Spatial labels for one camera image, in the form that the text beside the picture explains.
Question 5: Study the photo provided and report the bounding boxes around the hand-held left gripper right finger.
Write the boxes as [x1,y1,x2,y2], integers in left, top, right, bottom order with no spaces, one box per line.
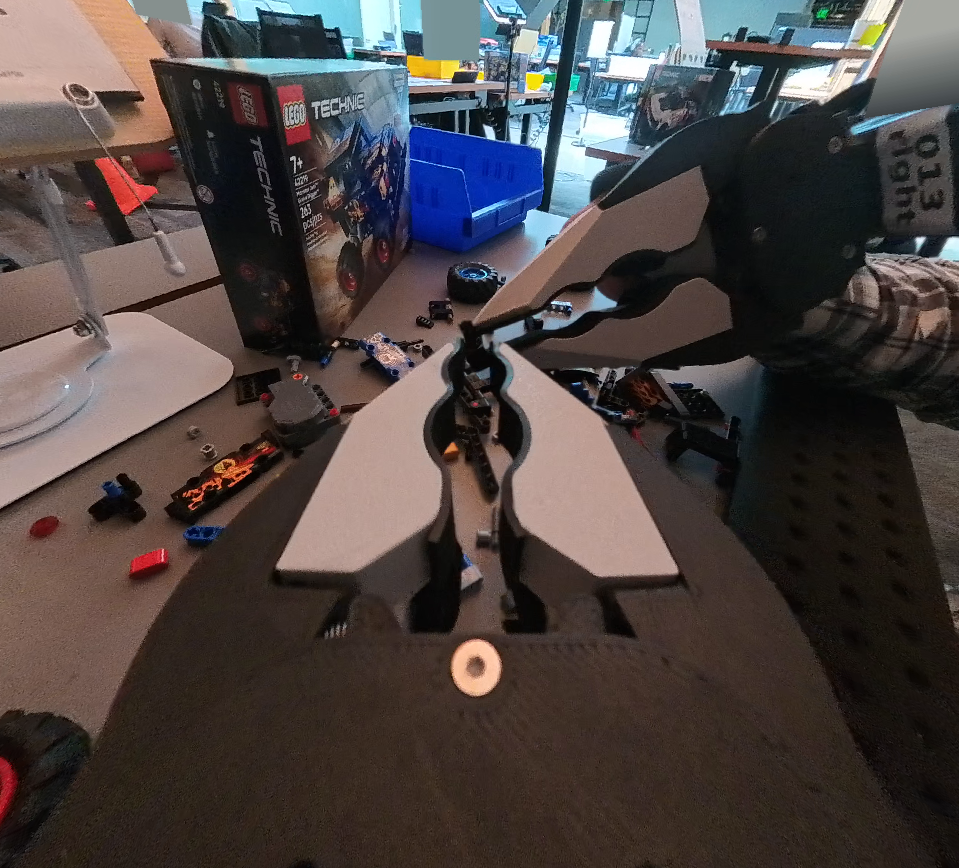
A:
[495,344,683,629]

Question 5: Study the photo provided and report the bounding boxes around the monster truck toy set box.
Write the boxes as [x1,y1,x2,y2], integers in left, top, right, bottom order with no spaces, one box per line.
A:
[149,55,415,354]

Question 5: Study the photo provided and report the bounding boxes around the person's right forearm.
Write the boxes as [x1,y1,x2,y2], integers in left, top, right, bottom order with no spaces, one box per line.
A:
[762,251,959,430]

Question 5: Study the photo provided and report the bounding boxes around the black toy frame block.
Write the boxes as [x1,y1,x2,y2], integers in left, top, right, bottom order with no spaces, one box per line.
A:
[663,418,744,488]

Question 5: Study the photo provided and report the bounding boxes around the black toy beam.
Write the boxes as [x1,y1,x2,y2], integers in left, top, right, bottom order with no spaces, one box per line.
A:
[453,320,506,505]

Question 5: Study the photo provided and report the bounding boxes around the black wheel blue rim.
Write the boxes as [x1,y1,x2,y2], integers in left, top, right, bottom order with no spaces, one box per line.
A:
[446,260,507,306]

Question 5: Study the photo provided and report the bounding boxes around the brown background table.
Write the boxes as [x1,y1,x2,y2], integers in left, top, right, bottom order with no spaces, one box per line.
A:
[583,40,843,166]

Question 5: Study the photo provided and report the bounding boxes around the black perforated board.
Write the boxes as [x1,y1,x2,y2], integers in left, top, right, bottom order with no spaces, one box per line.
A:
[682,356,959,868]

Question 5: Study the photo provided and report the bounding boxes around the grey toy pull-back motor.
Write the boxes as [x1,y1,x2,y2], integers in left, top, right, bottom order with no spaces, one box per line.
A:
[261,370,344,448]

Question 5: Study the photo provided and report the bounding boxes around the black office chair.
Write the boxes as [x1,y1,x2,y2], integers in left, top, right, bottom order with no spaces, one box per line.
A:
[201,5,347,61]

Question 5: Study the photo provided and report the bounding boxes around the cardboard box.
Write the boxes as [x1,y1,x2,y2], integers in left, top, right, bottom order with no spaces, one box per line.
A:
[15,0,184,168]

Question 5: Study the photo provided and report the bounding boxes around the grey desk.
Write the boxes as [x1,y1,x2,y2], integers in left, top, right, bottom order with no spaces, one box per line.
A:
[0,202,780,749]

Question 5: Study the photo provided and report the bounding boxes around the black grille toy panel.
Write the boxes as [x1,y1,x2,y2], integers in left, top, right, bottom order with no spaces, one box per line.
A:
[231,365,284,406]
[660,380,732,424]

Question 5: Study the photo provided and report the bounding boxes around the black metal pole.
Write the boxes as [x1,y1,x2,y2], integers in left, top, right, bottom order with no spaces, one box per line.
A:
[538,0,602,211]

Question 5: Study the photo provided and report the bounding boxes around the white desk stand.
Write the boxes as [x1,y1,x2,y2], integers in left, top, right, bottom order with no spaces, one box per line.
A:
[0,79,238,512]

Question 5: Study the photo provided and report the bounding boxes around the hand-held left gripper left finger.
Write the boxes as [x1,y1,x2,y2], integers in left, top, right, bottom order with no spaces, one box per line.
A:
[275,341,463,629]

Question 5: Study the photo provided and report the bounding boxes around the black panel flame sticker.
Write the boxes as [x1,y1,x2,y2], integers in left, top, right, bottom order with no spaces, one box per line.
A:
[164,435,284,523]
[598,365,677,421]

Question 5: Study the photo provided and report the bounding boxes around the small black toy connector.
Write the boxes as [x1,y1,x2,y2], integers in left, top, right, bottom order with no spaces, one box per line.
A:
[86,471,149,526]

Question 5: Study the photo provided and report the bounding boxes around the blue flame sticker panel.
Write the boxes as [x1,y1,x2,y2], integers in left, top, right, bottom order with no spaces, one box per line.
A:
[356,331,427,384]

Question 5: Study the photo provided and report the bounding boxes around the dark printed box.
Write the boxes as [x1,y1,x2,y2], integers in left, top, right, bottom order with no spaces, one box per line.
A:
[628,62,737,148]

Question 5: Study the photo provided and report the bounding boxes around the long background workbench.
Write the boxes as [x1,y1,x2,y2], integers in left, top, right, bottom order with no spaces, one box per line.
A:
[404,70,557,136]

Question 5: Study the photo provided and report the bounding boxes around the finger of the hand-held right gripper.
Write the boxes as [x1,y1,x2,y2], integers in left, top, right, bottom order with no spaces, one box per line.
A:
[470,164,716,337]
[514,277,738,373]

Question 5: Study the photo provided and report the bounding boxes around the black wheel red rim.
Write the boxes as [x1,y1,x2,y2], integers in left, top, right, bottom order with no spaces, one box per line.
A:
[0,710,92,842]

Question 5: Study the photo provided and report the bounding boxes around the blue plastic bin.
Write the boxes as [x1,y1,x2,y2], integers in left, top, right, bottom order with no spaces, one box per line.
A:
[404,122,546,253]

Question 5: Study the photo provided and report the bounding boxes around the orange traffic cone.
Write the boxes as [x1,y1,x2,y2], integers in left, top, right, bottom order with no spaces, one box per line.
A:
[75,155,160,219]

